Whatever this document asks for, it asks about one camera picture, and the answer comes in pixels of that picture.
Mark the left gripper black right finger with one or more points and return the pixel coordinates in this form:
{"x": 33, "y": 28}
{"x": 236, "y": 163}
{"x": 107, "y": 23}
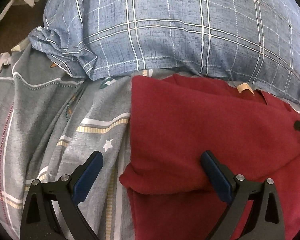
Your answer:
{"x": 265, "y": 219}

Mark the dark red garment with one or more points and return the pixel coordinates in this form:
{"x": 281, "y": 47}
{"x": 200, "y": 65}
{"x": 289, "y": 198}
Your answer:
{"x": 173, "y": 121}

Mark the blue plaid pillow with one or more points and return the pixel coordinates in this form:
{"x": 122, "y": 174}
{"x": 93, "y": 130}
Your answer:
{"x": 253, "y": 41}

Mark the grey patterned bed sheet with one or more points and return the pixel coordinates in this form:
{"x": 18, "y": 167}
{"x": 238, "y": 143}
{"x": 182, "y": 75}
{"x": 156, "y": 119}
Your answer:
{"x": 64, "y": 143}

